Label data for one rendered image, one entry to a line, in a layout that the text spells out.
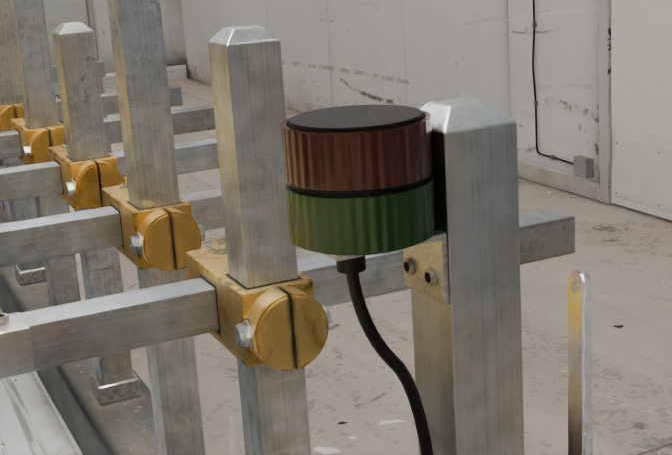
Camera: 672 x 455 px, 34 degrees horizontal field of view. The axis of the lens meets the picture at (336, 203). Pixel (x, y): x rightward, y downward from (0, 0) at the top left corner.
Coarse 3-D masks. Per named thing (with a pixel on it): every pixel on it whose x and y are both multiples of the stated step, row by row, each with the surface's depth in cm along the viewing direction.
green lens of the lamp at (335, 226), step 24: (288, 192) 43; (408, 192) 42; (432, 192) 44; (288, 216) 44; (312, 216) 42; (336, 216) 42; (360, 216) 42; (384, 216) 42; (408, 216) 42; (432, 216) 44; (312, 240) 43; (336, 240) 42; (360, 240) 42; (384, 240) 42; (408, 240) 42
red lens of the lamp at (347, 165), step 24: (288, 120) 44; (288, 144) 43; (312, 144) 42; (336, 144) 41; (360, 144) 41; (384, 144) 41; (408, 144) 42; (288, 168) 43; (312, 168) 42; (336, 168) 41; (360, 168) 41; (384, 168) 41; (408, 168) 42; (432, 168) 44
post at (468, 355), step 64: (448, 128) 44; (512, 128) 45; (448, 192) 44; (512, 192) 46; (448, 256) 45; (512, 256) 46; (448, 320) 46; (512, 320) 47; (448, 384) 47; (512, 384) 48; (448, 448) 48; (512, 448) 48
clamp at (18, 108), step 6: (0, 108) 157; (6, 108) 156; (12, 108) 155; (18, 108) 156; (0, 114) 156; (6, 114) 155; (12, 114) 156; (18, 114) 156; (0, 120) 155; (6, 120) 155; (0, 126) 155; (6, 126) 156
